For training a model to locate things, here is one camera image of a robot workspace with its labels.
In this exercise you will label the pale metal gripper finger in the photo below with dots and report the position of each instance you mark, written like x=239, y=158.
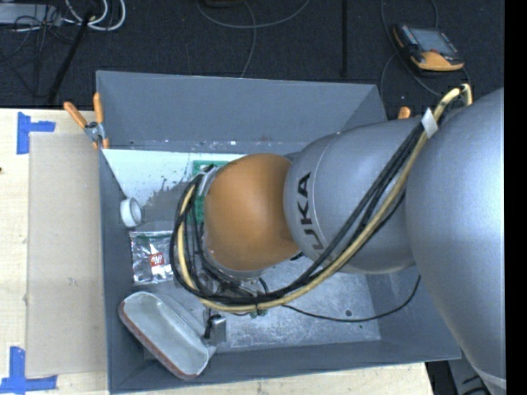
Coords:
x=219, y=328

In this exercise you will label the grey oblong dish red-brown rim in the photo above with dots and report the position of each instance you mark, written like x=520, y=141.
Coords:
x=164, y=331

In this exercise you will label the clear plastic packet red label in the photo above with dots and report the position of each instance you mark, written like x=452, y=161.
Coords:
x=145, y=261

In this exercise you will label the green gridded block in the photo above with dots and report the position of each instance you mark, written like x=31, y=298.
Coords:
x=202, y=166

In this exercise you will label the grey metal bin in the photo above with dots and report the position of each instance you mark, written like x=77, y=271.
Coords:
x=230, y=109

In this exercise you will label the brown cardboard board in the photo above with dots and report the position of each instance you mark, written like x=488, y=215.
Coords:
x=62, y=241

